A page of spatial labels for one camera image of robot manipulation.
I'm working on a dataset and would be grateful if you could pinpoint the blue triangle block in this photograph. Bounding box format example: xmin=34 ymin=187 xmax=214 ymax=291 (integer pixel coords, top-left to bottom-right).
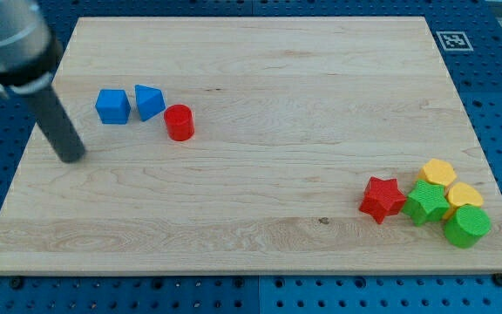
xmin=135 ymin=85 xmax=166 ymax=121

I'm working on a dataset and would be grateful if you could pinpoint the green star block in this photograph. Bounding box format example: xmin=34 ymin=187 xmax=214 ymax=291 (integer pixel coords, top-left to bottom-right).
xmin=402 ymin=180 xmax=450 ymax=226

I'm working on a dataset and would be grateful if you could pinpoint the yellow hexagon block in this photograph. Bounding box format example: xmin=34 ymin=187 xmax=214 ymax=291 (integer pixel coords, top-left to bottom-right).
xmin=416 ymin=159 xmax=457 ymax=188

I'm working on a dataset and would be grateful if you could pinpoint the white fiducial marker tag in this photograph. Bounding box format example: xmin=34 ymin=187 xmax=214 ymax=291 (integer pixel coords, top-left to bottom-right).
xmin=436 ymin=31 xmax=473 ymax=52

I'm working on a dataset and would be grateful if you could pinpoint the red cylinder block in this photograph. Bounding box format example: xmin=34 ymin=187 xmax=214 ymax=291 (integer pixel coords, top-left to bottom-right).
xmin=164 ymin=104 xmax=194 ymax=141

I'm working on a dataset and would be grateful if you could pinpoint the red star block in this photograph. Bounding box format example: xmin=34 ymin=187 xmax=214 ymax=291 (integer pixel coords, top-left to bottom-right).
xmin=359 ymin=176 xmax=407 ymax=224

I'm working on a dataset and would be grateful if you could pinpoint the yellow heart block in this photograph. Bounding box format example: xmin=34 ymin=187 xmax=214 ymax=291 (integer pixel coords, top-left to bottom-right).
xmin=442 ymin=182 xmax=484 ymax=220

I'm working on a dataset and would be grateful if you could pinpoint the light wooden board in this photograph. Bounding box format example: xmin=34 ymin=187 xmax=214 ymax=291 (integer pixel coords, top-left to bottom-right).
xmin=0 ymin=17 xmax=502 ymax=276

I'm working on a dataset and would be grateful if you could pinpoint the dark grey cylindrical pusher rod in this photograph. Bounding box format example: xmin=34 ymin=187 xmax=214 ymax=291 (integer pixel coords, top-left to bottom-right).
xmin=20 ymin=85 xmax=85 ymax=163

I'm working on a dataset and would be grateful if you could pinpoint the green cylinder block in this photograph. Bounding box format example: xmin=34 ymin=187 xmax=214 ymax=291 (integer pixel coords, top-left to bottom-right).
xmin=444 ymin=205 xmax=492 ymax=249

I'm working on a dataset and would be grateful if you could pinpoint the blue cube block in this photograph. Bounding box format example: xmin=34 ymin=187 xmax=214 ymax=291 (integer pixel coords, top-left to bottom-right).
xmin=95 ymin=89 xmax=131 ymax=125

